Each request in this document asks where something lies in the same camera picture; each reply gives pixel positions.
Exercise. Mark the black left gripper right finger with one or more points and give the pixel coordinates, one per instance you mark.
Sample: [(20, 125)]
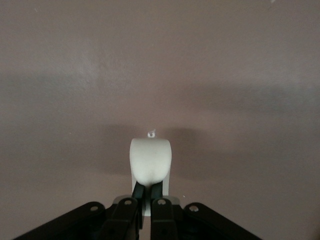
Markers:
[(162, 220)]

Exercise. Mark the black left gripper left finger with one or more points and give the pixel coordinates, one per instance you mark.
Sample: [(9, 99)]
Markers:
[(122, 220)]

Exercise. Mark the white steamed bun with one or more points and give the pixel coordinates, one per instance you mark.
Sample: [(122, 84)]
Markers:
[(150, 160)]

